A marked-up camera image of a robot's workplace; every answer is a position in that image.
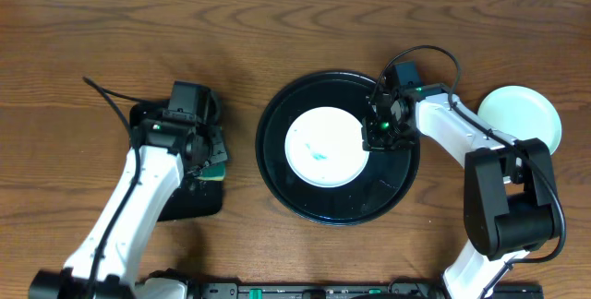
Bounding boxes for green yellow sponge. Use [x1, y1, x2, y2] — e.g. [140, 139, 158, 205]
[197, 162, 226, 182]

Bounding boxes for white plate with stain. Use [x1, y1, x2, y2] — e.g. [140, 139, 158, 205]
[284, 107, 369, 188]

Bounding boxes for mint plate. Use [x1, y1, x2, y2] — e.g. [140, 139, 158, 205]
[477, 86, 562, 154]

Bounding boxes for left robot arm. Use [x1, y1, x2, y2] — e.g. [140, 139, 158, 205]
[28, 110, 228, 298]

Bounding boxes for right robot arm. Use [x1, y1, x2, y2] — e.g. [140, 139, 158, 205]
[362, 84, 566, 298]

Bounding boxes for black rectangular tray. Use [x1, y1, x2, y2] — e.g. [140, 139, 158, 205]
[129, 99, 223, 221]

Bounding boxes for round black tray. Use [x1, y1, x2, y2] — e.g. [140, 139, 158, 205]
[256, 71, 420, 225]

